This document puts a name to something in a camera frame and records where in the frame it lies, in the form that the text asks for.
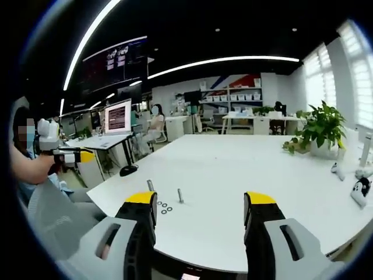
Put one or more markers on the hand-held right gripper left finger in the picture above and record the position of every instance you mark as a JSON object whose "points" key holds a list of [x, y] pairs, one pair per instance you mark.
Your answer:
{"points": [[137, 233]]}

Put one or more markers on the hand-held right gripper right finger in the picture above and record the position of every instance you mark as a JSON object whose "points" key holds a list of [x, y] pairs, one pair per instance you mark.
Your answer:
{"points": [[262, 233]]}

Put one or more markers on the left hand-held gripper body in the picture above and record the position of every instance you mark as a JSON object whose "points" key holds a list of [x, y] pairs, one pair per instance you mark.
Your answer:
{"points": [[48, 134]]}

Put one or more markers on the metal threaded stud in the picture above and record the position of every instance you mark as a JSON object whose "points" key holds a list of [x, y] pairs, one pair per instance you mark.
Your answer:
{"points": [[150, 186], [180, 196]]}

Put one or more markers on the white office desk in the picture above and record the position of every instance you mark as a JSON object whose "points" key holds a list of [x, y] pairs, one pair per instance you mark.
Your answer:
{"points": [[96, 143]]}

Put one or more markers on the person's head with mask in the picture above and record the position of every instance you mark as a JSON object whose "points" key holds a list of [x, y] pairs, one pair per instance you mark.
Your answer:
{"points": [[21, 116]]}

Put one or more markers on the person's blue shirt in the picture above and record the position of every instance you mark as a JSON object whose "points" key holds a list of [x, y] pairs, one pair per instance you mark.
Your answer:
{"points": [[59, 186]]}

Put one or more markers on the black computer mouse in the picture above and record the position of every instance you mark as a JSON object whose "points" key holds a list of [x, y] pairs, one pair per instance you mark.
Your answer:
{"points": [[128, 170]]}

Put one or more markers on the computer monitor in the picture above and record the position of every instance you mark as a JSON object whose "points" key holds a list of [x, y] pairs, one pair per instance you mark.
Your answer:
{"points": [[118, 116]]}

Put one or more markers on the grey mesh office chair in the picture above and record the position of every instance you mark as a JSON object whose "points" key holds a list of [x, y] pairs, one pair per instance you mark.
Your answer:
{"points": [[58, 221]]}

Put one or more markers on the long curved ceiling light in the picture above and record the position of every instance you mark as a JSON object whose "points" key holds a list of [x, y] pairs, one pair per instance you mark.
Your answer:
{"points": [[84, 43]]}

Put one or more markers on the white game controller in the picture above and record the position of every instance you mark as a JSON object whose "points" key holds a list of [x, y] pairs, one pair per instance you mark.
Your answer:
{"points": [[338, 171]]}

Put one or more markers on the white and black controller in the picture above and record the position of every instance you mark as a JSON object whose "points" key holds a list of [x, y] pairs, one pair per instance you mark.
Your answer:
{"points": [[360, 191]]}

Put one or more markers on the white long table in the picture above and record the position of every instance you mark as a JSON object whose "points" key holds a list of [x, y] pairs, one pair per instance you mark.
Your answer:
{"points": [[256, 118]]}

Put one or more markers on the green potted plant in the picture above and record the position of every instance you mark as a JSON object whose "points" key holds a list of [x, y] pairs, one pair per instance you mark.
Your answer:
{"points": [[320, 128]]}

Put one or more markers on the black screen on stand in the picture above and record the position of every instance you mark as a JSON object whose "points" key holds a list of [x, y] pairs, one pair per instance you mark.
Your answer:
{"points": [[192, 95]]}

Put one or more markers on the white storage shelf with bins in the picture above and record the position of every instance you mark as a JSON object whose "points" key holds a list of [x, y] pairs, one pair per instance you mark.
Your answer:
{"points": [[233, 96]]}

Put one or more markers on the straight ceiling light strip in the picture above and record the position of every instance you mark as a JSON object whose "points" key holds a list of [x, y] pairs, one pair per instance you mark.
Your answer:
{"points": [[224, 62]]}

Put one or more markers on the window with white blinds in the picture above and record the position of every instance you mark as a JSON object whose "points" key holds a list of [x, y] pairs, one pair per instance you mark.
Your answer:
{"points": [[344, 76]]}

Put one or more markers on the large dark wall screen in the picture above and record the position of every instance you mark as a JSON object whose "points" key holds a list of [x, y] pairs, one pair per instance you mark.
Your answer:
{"points": [[116, 67]]}

